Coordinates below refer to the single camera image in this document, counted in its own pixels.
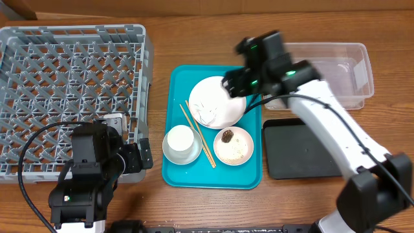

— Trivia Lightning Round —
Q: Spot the clear plastic bin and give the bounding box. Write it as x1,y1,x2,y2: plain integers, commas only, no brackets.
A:
263,42,375,111

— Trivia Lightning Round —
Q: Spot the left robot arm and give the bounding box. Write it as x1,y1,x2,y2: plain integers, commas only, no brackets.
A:
49,122,153,232

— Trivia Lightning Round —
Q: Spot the black waste tray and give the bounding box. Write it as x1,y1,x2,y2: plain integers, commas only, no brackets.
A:
263,118,342,180

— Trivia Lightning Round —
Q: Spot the white cup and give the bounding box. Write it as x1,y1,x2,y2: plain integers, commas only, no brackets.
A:
167,125,194,152

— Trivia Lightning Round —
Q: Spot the brown food scrap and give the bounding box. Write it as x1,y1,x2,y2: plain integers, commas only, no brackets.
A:
221,129,234,143

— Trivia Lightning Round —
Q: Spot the teal plastic tray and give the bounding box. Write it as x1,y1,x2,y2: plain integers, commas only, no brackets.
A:
162,65,263,190

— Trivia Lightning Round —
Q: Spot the pink small bowl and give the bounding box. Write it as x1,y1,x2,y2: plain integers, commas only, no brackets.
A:
213,126,254,166

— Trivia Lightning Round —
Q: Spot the large white plate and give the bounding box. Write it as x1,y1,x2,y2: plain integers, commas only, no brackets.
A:
188,76,246,129

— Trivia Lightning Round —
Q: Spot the wooden chopstick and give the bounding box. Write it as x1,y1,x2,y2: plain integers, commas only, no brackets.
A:
179,104,216,168
190,113,216,168

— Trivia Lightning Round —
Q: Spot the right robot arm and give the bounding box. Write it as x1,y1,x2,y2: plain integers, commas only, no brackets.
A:
222,30,413,232

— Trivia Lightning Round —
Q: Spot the grey dishwasher rack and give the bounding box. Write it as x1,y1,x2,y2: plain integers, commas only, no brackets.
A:
1,24,153,184

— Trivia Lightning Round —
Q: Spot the grey bowl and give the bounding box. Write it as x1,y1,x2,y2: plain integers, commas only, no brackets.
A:
162,127,202,165

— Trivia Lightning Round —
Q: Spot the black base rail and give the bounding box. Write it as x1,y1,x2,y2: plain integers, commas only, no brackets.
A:
106,219,313,233

